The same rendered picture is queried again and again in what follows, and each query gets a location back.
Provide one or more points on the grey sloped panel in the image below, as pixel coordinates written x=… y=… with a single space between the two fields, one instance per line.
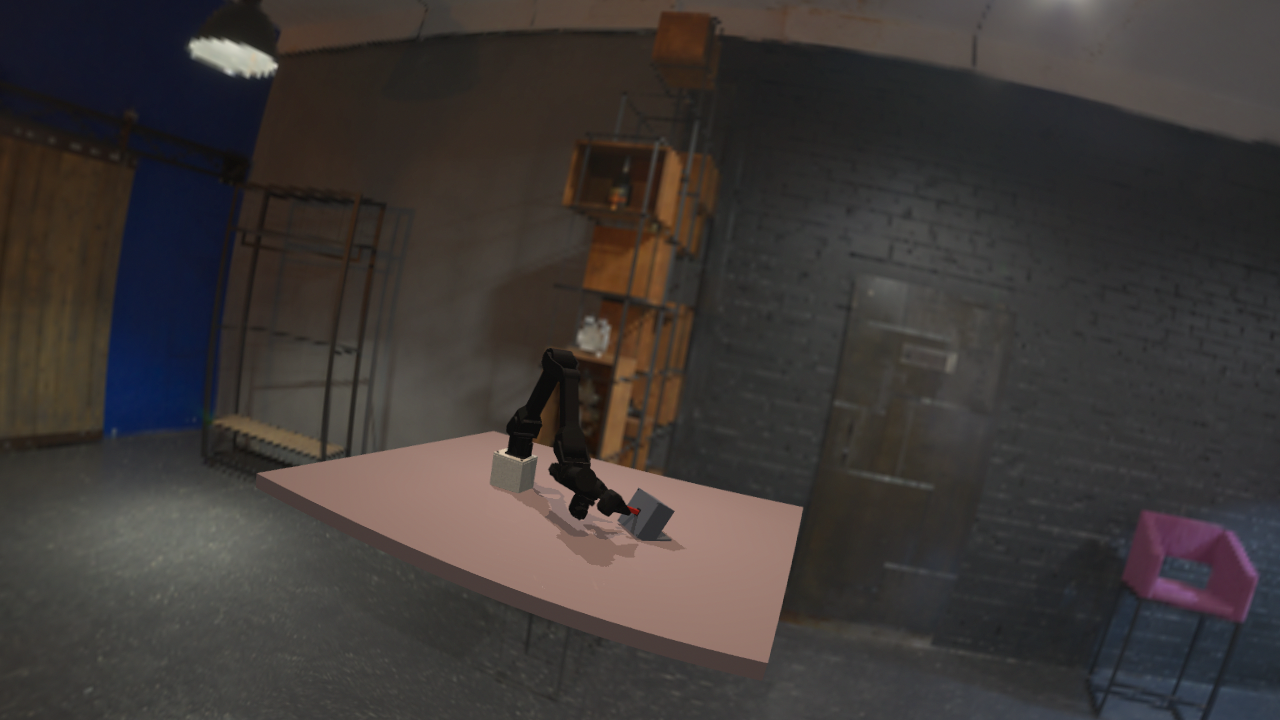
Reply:
x=653 y=516

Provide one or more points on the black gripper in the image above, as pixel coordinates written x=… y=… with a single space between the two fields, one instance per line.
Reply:
x=610 y=501

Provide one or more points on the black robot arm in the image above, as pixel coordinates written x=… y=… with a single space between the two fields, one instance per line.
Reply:
x=573 y=470

